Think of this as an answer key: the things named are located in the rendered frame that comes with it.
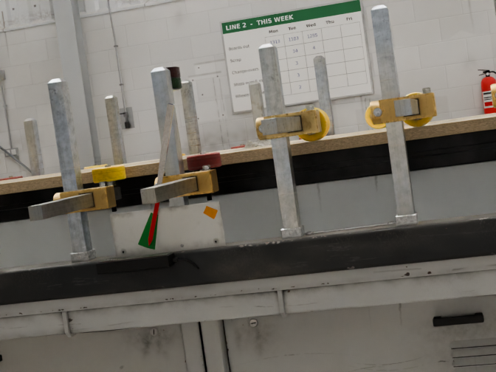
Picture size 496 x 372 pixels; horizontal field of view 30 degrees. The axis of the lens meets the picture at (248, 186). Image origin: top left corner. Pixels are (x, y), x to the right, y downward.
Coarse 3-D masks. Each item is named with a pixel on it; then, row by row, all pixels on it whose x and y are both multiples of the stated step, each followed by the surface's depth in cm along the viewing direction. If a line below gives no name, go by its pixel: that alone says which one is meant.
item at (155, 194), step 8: (168, 184) 186; (176, 184) 191; (184, 184) 196; (192, 184) 202; (144, 192) 178; (152, 192) 178; (160, 192) 181; (168, 192) 186; (176, 192) 191; (184, 192) 195; (144, 200) 178; (152, 200) 178; (160, 200) 180
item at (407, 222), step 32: (416, 224) 195; (448, 224) 192; (480, 224) 190; (192, 256) 205; (224, 256) 204; (256, 256) 202; (288, 256) 200; (320, 256) 199; (352, 256) 197; (384, 256) 196; (416, 256) 194; (448, 256) 192; (0, 288) 217; (32, 288) 215; (64, 288) 213; (96, 288) 211; (128, 288) 209; (160, 288) 208
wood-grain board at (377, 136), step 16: (384, 128) 271; (416, 128) 212; (432, 128) 212; (448, 128) 211; (464, 128) 210; (480, 128) 209; (304, 144) 219; (320, 144) 218; (336, 144) 217; (352, 144) 216; (368, 144) 215; (224, 160) 223; (240, 160) 222; (256, 160) 222; (32, 176) 303; (48, 176) 248; (128, 176) 229; (0, 192) 238; (16, 192) 237
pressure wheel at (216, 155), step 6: (192, 156) 215; (198, 156) 214; (204, 156) 214; (210, 156) 215; (216, 156) 216; (192, 162) 215; (198, 162) 214; (204, 162) 214; (210, 162) 215; (216, 162) 216; (192, 168) 216; (198, 168) 215; (210, 198) 218
